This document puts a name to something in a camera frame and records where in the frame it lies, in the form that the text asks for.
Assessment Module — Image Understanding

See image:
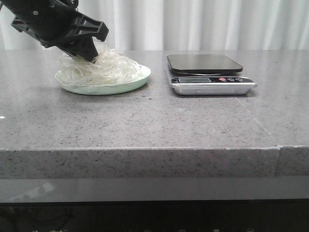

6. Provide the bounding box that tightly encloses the pale green round plate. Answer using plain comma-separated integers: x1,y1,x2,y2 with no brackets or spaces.
55,65,151,95

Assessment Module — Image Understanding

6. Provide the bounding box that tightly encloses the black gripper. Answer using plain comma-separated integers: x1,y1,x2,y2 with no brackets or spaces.
0,0,109,62

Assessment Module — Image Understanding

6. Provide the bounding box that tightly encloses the black and silver kitchen scale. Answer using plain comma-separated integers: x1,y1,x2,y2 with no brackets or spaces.
167,54,257,96

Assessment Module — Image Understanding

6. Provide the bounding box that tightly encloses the white pleated curtain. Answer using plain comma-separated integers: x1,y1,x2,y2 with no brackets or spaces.
0,0,309,51

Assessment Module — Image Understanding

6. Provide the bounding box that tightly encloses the white vermicelli noodle bundle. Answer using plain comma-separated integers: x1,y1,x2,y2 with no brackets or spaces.
56,41,143,86

